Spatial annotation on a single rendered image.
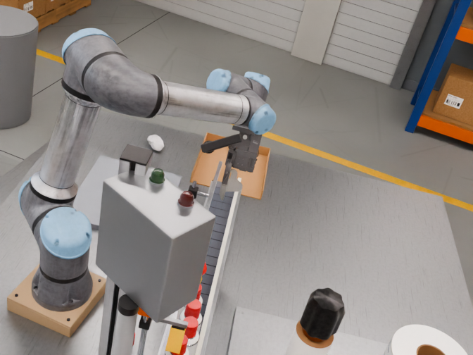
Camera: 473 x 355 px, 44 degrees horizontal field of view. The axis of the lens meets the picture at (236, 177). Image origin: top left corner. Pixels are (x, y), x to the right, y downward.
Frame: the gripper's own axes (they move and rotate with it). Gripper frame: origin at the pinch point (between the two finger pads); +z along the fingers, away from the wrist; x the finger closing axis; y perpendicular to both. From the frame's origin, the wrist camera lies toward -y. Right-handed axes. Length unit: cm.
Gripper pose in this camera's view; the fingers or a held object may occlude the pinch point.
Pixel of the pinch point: (220, 195)
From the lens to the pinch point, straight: 166.0
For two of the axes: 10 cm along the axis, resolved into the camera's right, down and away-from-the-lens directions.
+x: 0.2, -0.7, 10.0
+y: 9.7, 2.4, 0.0
